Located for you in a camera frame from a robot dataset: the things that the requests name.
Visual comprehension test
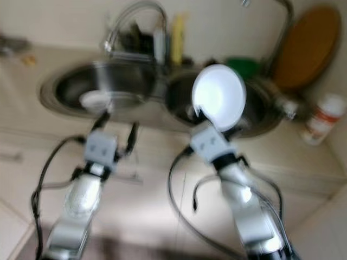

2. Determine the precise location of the loose-ended black right arm cable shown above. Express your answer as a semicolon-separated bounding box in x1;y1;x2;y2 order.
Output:
192;173;285;223

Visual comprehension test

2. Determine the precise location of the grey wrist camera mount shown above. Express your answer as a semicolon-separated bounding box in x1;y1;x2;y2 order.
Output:
191;126;233;166
85;133;119;170

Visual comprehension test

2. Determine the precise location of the green plastic bowl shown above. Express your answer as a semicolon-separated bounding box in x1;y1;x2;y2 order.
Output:
225;56;261;76

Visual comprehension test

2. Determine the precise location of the white bottle brown cap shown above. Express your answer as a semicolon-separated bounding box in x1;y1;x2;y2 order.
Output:
155;27;168;64

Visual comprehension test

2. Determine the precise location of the white round sink strainer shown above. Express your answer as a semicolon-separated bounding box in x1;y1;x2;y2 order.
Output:
79;89;121;114

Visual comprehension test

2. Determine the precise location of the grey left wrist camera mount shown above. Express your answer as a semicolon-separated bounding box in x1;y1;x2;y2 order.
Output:
85;133;119;170

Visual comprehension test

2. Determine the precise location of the dark curved faucet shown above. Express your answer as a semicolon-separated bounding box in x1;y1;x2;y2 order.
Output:
243;0;293;74

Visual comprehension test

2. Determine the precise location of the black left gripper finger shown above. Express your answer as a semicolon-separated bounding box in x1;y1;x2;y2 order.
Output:
126;122;138;155
89;111;110;136

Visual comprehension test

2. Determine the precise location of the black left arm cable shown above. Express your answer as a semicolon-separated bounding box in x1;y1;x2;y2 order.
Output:
31;136;79;258

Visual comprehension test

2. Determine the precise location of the round brown cutting board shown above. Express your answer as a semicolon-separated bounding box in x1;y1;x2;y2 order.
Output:
271;5;342;92

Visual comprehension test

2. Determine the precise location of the silver gooseneck spring faucet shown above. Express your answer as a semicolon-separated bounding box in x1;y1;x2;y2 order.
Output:
106;1;168;60

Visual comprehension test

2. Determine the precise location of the yellow cleaning cloth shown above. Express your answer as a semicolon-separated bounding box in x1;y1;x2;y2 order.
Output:
171;14;188;66

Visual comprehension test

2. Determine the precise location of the white bottle red label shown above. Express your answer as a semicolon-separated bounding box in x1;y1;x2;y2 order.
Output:
304;93;345;146

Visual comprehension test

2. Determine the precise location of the stainless steel double sink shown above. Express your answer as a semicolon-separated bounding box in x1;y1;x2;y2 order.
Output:
39;58;285;139

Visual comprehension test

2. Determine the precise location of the white ceramic bowl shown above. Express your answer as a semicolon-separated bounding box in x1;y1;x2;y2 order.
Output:
191;64;246;132

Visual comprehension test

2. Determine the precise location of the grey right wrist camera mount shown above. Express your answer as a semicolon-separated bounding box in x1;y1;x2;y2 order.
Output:
191;126;233;166

